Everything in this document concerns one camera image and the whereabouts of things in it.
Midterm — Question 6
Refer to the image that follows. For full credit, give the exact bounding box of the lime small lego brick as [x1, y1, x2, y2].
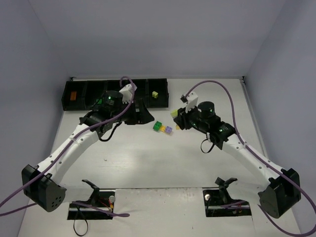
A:
[152, 91, 158, 99]

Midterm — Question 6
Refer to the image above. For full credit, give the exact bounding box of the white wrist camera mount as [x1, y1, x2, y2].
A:
[119, 83, 137, 104]
[180, 91, 198, 113]

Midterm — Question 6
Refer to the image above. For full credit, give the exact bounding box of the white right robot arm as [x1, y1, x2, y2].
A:
[173, 101, 301, 219]

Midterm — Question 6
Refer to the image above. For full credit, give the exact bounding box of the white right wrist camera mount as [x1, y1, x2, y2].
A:
[180, 91, 198, 113]

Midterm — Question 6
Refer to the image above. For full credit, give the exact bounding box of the orange lego brick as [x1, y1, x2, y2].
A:
[70, 91, 77, 101]

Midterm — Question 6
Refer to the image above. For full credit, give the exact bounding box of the lime rounded lego brick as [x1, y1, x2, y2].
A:
[170, 110, 178, 118]

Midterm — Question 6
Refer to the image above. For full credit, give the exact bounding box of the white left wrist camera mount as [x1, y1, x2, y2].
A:
[119, 83, 137, 104]

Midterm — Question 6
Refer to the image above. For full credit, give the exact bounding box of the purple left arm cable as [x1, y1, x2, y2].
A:
[0, 76, 138, 218]

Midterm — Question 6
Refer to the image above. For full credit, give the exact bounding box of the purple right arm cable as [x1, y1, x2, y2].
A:
[185, 80, 316, 236]

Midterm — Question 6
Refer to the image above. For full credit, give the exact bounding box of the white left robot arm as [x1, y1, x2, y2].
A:
[21, 90, 154, 212]

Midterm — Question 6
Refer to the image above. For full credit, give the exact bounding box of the purple small lego brick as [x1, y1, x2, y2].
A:
[164, 126, 173, 135]

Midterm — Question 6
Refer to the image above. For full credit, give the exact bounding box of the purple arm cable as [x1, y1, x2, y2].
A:
[185, 80, 316, 236]
[0, 76, 138, 218]

